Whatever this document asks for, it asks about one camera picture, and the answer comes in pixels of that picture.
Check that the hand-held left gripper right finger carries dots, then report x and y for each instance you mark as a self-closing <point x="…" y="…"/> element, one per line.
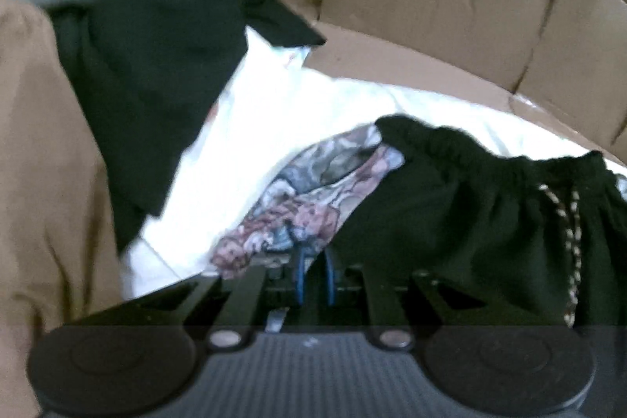
<point x="329" y="281"/>

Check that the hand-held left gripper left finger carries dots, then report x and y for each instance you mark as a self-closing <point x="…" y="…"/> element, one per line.
<point x="300" y="281"/>

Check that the black shorts teddy print trim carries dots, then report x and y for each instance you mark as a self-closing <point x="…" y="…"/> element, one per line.
<point x="441" y="212"/>

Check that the cream bear print blanket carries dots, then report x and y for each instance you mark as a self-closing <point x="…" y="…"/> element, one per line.
<point x="254" y="119"/>

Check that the black cloth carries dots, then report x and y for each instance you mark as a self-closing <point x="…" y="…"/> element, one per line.
<point x="147" y="70"/>

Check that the brown garment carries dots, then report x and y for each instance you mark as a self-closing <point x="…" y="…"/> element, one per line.
<point x="44" y="153"/>

